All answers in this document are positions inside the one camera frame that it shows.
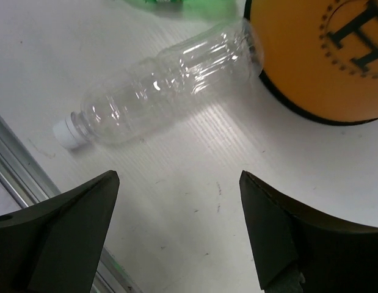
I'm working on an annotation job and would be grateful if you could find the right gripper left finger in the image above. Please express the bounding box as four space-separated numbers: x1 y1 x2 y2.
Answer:
0 170 119 292

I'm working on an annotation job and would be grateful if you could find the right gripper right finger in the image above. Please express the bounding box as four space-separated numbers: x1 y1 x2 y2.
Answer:
239 171 378 292

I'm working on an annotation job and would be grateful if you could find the clear white cap bottle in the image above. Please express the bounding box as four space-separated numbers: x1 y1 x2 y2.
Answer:
53 18 264 150

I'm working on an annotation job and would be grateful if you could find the orange cylindrical bin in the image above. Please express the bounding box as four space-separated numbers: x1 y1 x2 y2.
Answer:
244 1 378 126

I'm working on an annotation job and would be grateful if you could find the green plastic bottle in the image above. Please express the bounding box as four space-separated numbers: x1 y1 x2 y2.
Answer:
125 0 239 21

